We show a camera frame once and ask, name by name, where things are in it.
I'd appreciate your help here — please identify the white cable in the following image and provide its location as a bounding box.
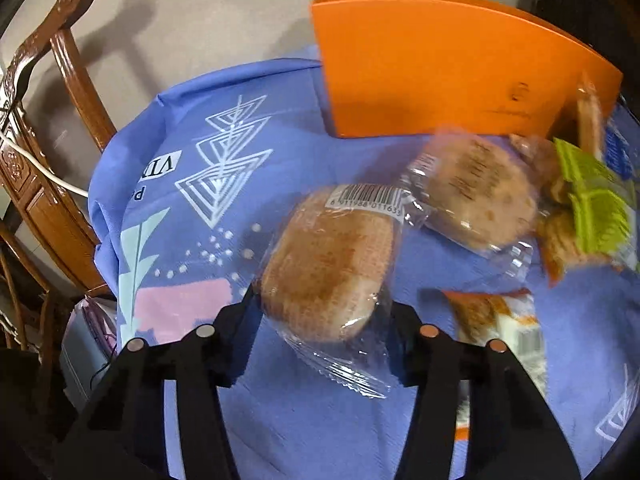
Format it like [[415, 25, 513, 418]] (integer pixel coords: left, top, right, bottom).
[[0, 129, 92, 199]]

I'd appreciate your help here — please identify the clear bread packet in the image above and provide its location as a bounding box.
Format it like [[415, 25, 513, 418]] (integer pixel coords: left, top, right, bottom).
[[257, 182, 432, 402], [400, 129, 544, 277]]

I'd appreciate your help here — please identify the blue printed tablecloth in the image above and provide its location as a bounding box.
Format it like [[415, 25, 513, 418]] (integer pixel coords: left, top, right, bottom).
[[87, 44, 640, 480]]

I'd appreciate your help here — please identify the green snack packet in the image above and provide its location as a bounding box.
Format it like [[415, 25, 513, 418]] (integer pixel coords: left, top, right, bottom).
[[552, 137, 634, 257]]

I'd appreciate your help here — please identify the grey purple appliance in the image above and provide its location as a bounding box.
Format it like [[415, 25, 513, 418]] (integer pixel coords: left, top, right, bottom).
[[59, 295, 124, 412]]

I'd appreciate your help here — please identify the orange box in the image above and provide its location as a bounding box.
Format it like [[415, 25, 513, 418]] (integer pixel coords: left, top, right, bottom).
[[309, 0, 625, 140]]

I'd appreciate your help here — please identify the dark cabinet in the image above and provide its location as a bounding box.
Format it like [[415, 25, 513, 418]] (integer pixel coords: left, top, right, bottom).
[[519, 0, 640, 107]]

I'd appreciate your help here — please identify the orange white snack packet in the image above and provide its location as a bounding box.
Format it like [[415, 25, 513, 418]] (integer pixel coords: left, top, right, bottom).
[[442, 287, 547, 442]]

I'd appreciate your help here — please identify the blue snack packet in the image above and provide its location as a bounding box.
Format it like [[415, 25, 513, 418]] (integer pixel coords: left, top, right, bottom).
[[602, 109, 640, 182]]

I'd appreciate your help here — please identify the green-labelled snack packet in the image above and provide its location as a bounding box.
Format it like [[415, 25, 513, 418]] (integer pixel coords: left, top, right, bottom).
[[510, 132, 622, 289]]

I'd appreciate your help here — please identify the dark wooden chair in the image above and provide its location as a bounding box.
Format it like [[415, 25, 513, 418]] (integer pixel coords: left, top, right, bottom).
[[0, 219, 62, 357]]

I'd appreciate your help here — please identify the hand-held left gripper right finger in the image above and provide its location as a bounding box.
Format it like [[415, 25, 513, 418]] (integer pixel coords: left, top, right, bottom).
[[384, 302, 583, 480]]

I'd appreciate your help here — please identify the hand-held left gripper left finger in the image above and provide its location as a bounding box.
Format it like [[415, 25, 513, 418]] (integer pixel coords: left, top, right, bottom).
[[50, 282, 264, 480]]

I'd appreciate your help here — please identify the carved wooden chair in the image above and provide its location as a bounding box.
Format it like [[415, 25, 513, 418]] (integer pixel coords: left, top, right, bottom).
[[0, 0, 119, 297]]

